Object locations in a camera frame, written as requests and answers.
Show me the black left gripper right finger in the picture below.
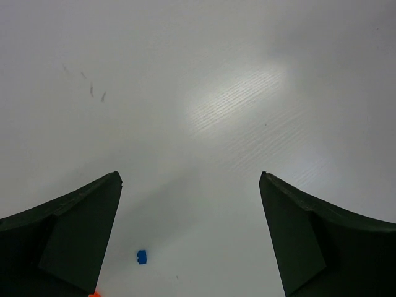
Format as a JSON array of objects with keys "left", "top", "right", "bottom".
[{"left": 259, "top": 172, "right": 395, "bottom": 296}]

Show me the small blue lego brick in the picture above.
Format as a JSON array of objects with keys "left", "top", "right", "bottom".
[{"left": 136, "top": 249, "right": 147, "bottom": 265}]

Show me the orange round lego piece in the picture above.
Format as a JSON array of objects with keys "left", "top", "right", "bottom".
[{"left": 88, "top": 291, "right": 101, "bottom": 297}]

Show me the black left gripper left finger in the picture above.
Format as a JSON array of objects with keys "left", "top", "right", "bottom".
[{"left": 1, "top": 171, "right": 123, "bottom": 296}]

